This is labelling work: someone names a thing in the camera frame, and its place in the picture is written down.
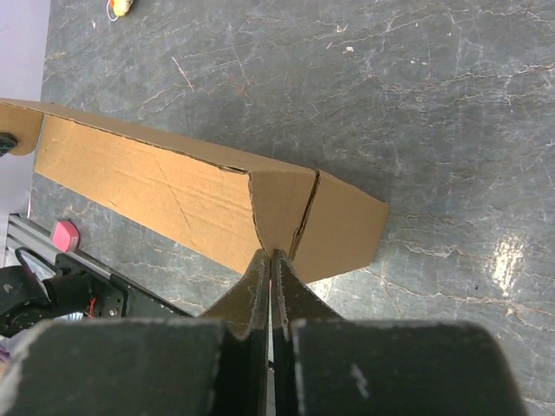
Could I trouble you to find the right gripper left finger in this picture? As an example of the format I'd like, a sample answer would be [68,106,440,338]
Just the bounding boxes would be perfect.
[1,251,270,415]

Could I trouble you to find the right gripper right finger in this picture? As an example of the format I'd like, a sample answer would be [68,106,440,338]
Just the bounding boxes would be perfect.
[271,250,526,415]

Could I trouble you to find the flower plush keychain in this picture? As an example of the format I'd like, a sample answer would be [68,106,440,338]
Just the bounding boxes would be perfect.
[106,0,134,22]

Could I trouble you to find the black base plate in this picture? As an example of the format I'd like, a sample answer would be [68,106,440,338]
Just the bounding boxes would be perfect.
[55,254,193,319]

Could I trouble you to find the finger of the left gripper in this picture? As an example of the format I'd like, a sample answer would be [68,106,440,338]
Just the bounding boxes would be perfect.
[0,133,17,157]

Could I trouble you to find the brown cardboard box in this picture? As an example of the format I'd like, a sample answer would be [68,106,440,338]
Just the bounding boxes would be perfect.
[1,99,389,283]

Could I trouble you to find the pink eraser block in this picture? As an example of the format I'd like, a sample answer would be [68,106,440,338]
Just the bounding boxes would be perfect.
[51,220,81,252]

